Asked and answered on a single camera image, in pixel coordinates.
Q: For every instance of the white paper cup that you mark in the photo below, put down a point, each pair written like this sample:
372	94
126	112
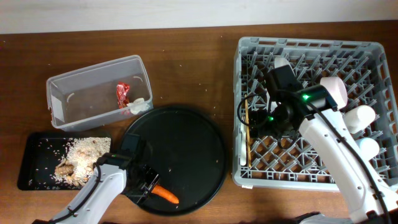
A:
359	118

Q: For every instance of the round black tray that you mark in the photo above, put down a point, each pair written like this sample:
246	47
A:
187	150

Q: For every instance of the red snack wrapper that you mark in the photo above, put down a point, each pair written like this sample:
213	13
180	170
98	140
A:
122	90

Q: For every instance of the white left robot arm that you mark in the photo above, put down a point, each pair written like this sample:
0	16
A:
122	172

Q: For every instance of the orange carrot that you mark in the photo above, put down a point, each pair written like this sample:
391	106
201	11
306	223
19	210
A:
164	193

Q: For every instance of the clear plastic waste bin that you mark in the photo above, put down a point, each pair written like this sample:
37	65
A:
86	98

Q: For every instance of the pink bowl with food scraps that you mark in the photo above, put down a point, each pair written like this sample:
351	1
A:
336	88

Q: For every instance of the pile of rice and shells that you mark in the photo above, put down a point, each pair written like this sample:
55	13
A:
82	155

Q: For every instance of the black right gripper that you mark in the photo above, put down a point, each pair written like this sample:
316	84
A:
258	127

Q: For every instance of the pale grey plate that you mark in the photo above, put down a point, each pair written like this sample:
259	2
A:
281	62

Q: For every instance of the white tissue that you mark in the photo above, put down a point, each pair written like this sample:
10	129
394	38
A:
137	106

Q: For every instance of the white plastic fork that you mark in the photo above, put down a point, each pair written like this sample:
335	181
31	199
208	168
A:
243	150

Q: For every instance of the wooden chopstick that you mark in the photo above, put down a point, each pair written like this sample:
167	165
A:
248	144

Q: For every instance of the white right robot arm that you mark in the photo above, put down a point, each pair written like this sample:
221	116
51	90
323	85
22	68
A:
314	113

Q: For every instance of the light blue cup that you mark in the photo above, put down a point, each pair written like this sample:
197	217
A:
368	148

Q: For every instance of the brown walnut shell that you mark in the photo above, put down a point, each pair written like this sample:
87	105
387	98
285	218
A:
64	170

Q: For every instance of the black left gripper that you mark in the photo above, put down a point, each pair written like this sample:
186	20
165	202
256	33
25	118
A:
139	197

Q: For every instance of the grey plastic dishwasher rack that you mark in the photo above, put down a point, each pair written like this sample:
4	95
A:
363	68

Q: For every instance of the rectangular black tray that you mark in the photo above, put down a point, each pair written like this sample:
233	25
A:
43	152

